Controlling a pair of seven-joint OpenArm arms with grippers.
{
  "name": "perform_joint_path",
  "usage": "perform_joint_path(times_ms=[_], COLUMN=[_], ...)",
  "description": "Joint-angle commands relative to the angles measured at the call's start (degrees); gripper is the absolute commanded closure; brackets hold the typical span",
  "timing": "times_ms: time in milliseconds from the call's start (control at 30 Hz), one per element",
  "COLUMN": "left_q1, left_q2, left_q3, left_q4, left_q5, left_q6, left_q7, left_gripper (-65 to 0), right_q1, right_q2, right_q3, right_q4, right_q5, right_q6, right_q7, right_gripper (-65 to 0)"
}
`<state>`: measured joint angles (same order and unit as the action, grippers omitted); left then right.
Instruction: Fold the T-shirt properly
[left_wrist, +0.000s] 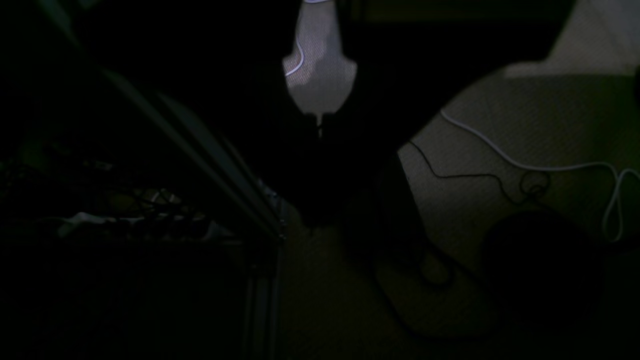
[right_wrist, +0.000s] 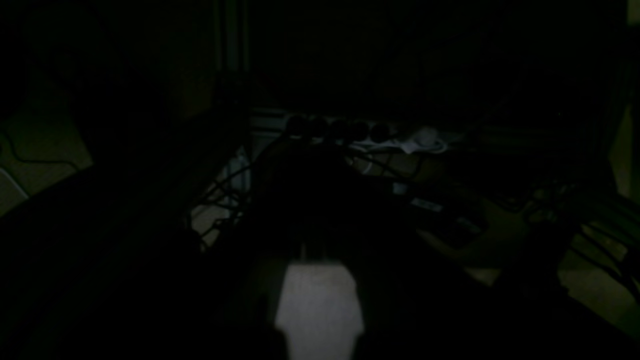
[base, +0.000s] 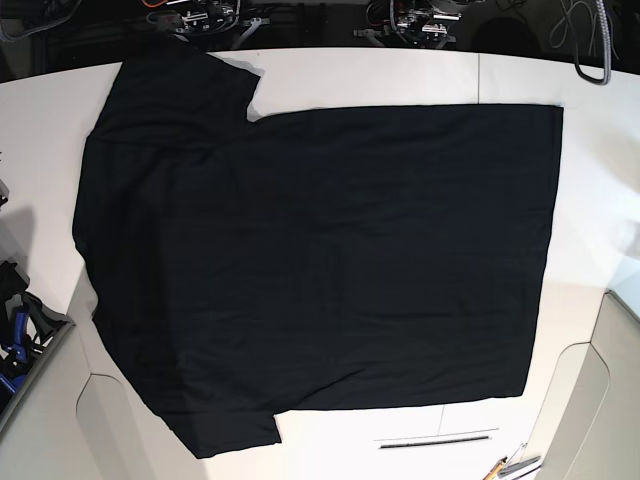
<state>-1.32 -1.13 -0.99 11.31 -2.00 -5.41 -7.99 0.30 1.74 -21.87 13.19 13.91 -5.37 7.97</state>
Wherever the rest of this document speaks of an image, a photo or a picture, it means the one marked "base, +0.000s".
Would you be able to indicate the black T-shirt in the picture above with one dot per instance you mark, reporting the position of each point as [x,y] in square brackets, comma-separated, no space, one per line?
[327,259]

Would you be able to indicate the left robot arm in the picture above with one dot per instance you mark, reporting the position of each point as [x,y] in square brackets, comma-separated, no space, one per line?
[419,24]

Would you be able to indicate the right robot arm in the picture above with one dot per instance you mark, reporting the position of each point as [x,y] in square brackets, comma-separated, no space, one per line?
[221,20]

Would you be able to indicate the black ruler strip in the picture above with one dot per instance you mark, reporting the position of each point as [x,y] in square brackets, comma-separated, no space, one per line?
[452,441]

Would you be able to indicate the yellow pencil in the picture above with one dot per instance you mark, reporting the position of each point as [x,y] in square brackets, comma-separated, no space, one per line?
[498,467]

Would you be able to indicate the grey pen tool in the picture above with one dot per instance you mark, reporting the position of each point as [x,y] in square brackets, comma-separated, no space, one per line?
[521,469]

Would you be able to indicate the blue black clamp tool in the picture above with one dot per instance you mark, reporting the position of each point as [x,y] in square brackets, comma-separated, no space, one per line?
[27,327]

